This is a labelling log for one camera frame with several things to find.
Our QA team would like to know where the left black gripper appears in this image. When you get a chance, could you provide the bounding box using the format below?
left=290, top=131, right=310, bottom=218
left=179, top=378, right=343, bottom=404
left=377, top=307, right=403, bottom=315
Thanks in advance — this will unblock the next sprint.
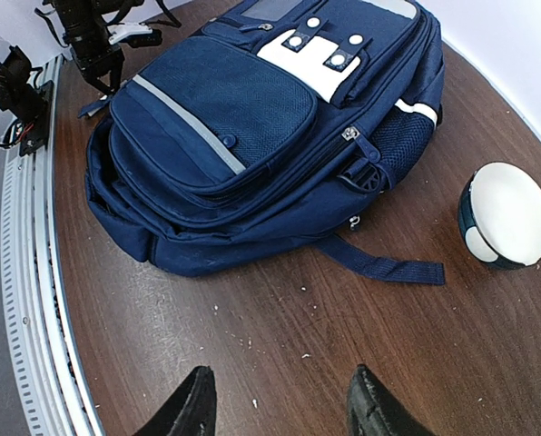
left=52, top=0, right=124, bottom=95

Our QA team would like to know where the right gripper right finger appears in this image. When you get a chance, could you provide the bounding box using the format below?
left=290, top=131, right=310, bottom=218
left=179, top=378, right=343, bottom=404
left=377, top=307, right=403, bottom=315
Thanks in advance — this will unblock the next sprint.
left=347, top=364, right=434, bottom=436

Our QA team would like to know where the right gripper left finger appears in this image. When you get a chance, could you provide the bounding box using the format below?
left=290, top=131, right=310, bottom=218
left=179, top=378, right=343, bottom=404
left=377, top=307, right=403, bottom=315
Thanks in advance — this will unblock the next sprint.
left=134, top=366, right=217, bottom=436

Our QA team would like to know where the navy blue student backpack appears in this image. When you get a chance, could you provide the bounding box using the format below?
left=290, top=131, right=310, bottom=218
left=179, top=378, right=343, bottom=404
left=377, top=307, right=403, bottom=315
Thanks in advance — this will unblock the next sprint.
left=84, top=1, right=445, bottom=285

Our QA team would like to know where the white and navy bowl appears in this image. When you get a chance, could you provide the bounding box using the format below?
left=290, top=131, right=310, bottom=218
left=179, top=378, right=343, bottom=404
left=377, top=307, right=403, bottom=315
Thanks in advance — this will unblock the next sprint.
left=457, top=162, right=541, bottom=270

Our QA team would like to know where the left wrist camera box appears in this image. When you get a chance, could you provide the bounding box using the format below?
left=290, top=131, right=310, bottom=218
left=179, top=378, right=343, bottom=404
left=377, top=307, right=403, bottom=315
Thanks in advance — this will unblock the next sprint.
left=108, top=23, right=162, bottom=48

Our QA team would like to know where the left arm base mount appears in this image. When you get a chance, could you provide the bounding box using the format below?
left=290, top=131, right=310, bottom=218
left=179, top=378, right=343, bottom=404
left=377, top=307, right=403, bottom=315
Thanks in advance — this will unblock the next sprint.
left=0, top=45, right=54, bottom=156

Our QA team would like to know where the aluminium front rail frame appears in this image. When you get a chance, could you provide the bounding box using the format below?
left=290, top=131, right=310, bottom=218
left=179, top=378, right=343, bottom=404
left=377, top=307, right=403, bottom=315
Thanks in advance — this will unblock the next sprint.
left=0, top=56, right=106, bottom=436

